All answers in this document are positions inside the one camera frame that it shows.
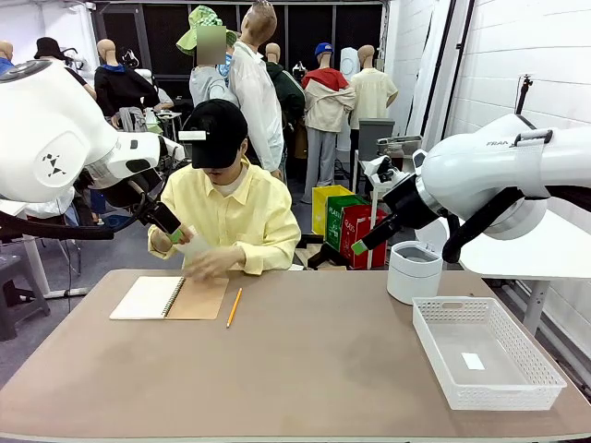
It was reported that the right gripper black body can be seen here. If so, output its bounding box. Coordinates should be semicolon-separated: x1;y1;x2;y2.
381;173;440;231

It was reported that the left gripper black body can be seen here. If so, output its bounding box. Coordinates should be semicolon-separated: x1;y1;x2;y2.
101;168;163;216

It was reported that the white paper sheet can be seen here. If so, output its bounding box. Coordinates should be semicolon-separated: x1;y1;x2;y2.
175;225;214;269

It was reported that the spiral notebook with brown cover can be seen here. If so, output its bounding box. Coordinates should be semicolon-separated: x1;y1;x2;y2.
109;275;230;321

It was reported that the orange pencil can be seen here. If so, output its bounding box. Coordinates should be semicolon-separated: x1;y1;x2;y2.
225;287;243;329

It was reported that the person's left forearm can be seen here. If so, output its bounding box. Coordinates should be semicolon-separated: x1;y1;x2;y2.
230;239;301;277

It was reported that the person's right forearm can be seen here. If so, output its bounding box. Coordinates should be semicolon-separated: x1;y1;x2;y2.
147;239;181;261

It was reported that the person's right hand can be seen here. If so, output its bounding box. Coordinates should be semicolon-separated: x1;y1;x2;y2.
150;224;196;255

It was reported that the person's left hand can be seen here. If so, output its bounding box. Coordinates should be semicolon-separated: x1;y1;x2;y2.
182;246;247;283

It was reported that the red recycling bin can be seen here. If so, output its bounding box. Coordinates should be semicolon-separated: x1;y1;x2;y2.
340;205;392;270

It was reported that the green recycling bin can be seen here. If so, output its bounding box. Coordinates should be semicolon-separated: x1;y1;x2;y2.
325;194;370;253

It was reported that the black metal chair base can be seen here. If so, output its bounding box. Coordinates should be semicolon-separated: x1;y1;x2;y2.
299;233;348;271

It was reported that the white round trash can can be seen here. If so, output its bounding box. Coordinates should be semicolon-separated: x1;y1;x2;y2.
386;220;448;305

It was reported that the small white table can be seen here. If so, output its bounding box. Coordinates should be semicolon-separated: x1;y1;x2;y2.
353;159;393;269

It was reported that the yellow recycling bin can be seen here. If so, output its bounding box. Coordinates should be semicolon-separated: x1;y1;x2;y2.
311;185;355;236

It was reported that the metal tray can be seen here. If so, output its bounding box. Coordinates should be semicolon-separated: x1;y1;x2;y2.
376;135;424;156

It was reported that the gray box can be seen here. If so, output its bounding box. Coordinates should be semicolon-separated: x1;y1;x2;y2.
358;118;396;162

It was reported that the person in yellow shirt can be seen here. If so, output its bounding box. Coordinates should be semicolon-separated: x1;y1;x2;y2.
147;147;302;277

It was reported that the mannequin in navy hoodie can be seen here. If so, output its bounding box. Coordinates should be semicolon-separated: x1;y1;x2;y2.
94;39;161;135

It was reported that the black cap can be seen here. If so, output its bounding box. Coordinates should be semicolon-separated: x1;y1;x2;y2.
177;99;249;170

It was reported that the mannequin in cream shirt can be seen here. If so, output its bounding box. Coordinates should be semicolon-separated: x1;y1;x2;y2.
349;44;399;139

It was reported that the mannequin in red beige jacket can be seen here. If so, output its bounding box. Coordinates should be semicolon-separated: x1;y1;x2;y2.
300;42;356;204

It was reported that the mannequin with green checkered hat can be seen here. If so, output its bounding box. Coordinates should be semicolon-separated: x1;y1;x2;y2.
176;5;244;116

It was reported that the gray plastic stool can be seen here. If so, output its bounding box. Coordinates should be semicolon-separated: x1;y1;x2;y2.
0;253;51;342

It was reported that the white torso form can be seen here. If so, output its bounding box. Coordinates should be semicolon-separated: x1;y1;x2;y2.
339;46;361;82

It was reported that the large white side table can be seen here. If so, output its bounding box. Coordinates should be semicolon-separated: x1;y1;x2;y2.
459;207;591;336

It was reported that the tall mannequin in white shirt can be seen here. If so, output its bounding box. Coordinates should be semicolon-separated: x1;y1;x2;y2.
228;0;286;182

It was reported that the black tripod stand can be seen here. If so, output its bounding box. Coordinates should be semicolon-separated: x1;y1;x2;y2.
515;76;535;116

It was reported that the mannequin with black bucket hat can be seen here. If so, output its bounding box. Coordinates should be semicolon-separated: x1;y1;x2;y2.
33;36;98;101

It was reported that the mannequin in dark green jacket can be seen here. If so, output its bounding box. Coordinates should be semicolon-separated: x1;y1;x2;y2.
264;42;307;139

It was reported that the mannequin in blue white top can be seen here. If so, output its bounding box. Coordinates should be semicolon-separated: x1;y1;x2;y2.
0;40;15;75

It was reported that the white perforated plastic basket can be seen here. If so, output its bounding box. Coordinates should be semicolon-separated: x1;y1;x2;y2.
412;296;568;412

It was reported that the right arm white wrist camera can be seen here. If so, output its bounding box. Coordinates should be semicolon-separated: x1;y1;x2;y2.
364;154;410;186

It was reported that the arm white wrist camera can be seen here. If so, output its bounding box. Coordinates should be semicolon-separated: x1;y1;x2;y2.
159;136;187;163
364;154;410;186

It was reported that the left arm white wrist camera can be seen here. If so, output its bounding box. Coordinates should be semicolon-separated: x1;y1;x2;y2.
159;136;187;163

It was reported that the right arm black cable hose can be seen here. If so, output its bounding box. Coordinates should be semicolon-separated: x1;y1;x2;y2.
441;184;591;264

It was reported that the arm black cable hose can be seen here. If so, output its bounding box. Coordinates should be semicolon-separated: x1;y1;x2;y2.
0;182;156;242
441;184;591;264

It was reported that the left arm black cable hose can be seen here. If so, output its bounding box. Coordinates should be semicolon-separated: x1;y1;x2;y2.
0;182;156;242

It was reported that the white table leg frame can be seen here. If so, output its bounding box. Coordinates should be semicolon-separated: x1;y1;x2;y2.
20;234;90;300

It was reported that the black wall pipe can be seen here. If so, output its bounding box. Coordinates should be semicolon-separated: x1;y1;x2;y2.
440;0;476;142
418;0;458;138

